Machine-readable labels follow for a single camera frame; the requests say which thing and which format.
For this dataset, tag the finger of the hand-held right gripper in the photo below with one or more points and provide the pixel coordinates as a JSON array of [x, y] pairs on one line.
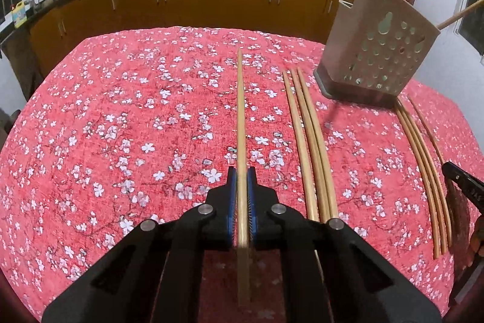
[[467, 188], [470, 285]]

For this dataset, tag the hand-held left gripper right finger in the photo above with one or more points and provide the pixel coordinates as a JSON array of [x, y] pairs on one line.
[[252, 205]]

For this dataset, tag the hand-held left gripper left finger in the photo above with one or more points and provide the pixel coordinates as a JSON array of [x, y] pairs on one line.
[[232, 205]]

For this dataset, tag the wooden chopstick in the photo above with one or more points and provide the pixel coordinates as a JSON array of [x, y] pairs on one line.
[[241, 118], [296, 118], [307, 122], [431, 164], [316, 118], [425, 164], [459, 15], [427, 130], [418, 164]]

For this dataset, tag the beige perforated utensil holder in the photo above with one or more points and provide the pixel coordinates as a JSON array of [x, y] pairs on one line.
[[348, 39]]

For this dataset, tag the red floral tablecloth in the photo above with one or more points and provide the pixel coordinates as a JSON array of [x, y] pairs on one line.
[[132, 118]]

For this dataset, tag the dark sliding window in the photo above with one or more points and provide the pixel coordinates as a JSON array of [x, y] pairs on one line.
[[474, 16]]

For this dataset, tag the yellow lower kitchen cabinets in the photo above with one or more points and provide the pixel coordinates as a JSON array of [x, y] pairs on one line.
[[208, 1]]

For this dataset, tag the yellow detergent bottle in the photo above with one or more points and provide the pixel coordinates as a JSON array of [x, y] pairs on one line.
[[19, 14]]

